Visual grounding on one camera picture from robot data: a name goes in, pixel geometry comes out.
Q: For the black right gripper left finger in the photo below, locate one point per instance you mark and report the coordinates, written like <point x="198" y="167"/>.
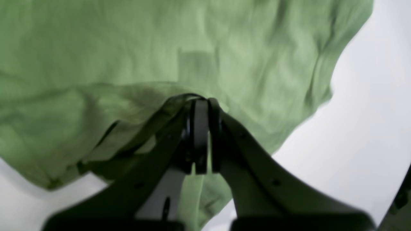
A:
<point x="147" y="197"/>

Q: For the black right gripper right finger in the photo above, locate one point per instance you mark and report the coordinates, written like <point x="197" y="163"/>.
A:
<point x="266" y="196"/>

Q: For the green T-shirt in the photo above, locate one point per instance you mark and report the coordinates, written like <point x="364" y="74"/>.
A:
<point x="70" y="68"/>

